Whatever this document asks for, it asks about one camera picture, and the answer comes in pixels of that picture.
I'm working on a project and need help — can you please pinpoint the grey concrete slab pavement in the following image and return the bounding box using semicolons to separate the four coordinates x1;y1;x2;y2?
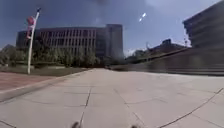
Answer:
0;68;224;128

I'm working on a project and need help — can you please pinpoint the large brown office building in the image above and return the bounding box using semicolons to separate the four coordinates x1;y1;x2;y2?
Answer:
15;23;124;63

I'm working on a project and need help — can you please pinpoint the row of green trees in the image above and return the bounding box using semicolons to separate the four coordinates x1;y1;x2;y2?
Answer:
0;36;116;68

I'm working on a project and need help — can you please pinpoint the distant building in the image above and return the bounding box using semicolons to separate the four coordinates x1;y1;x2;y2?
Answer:
146;38;188;54

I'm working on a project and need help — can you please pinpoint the grass strip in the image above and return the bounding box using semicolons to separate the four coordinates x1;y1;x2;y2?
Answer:
0;66;89;77

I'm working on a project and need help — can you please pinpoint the pale concrete kerb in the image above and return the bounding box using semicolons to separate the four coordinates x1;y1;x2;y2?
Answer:
0;68;96;103

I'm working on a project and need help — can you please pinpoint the white pole with red banner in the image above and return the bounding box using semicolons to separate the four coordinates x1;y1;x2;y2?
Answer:
25;7;42;75

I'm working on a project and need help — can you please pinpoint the red brick strip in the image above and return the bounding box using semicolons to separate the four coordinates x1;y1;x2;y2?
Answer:
0;71;56;92

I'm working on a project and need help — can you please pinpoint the dark tall building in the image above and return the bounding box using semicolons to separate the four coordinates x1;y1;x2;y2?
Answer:
182;0;224;49

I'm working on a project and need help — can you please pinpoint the long grey concrete wall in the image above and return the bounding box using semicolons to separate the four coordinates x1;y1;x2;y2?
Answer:
111;45;224;77

